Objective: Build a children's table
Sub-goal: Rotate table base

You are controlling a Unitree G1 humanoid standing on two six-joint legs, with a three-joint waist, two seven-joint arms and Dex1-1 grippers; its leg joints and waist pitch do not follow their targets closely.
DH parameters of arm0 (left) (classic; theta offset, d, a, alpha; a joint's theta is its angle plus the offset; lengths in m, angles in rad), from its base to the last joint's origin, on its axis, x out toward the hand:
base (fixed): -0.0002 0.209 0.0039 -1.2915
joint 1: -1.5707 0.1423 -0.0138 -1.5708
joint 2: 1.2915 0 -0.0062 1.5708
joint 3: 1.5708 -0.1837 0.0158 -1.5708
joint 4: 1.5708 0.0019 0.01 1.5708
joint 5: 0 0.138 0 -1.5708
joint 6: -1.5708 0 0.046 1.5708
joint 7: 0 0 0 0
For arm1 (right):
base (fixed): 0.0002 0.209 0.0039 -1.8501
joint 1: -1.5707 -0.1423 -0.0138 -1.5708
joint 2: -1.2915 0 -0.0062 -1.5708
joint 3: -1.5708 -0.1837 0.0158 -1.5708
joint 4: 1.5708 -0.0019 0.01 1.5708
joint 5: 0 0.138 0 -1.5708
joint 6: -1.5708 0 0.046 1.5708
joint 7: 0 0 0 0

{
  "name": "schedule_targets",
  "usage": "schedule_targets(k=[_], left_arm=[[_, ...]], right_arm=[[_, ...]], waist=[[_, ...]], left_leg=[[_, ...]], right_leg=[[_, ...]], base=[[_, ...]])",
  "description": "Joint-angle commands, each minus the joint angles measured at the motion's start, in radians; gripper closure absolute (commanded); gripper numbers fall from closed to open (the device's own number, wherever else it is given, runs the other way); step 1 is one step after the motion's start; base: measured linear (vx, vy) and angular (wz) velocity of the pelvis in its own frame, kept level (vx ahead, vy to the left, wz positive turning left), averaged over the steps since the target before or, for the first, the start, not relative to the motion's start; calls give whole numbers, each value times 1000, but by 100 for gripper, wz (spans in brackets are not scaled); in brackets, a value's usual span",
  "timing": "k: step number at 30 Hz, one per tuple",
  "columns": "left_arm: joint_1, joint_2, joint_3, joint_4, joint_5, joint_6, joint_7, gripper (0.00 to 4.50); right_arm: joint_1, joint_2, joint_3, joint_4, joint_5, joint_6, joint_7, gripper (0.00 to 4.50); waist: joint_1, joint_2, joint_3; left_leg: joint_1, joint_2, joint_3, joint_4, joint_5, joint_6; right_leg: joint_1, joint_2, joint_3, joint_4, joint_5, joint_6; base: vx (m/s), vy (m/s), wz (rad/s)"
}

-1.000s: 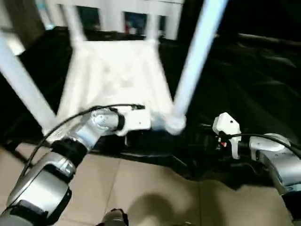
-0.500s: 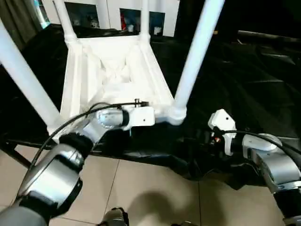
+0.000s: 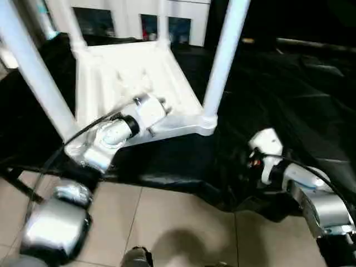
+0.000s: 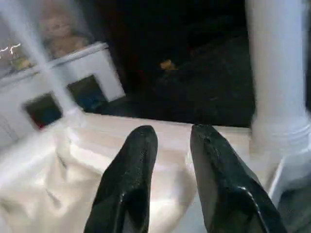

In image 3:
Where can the black left robot foot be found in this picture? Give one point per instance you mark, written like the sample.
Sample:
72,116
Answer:
136,257

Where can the white glass door cabinet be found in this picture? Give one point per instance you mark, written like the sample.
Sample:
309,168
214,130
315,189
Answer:
129,16

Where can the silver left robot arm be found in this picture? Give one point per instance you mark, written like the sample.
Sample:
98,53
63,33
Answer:
114,133

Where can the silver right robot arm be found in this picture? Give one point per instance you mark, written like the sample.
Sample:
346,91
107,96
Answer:
322,206

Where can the white plastic table top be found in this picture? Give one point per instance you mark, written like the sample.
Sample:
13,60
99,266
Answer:
128,72

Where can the black metal table frame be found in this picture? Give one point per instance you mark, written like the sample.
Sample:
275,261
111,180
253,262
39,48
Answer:
19,186

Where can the black right robot foot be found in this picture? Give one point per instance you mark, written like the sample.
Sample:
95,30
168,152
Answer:
218,265

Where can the black table mat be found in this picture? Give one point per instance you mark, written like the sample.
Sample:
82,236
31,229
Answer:
267,89

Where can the black robot foot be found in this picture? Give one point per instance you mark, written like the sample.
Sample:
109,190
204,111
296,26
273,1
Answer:
218,265
136,257

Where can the light blue background object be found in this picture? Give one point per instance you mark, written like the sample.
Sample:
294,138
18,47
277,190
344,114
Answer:
50,32

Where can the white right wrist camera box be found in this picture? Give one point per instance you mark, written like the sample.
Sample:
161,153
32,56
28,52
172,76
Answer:
267,142

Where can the small yellow label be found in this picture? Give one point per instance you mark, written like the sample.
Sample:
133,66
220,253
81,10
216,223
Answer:
248,40

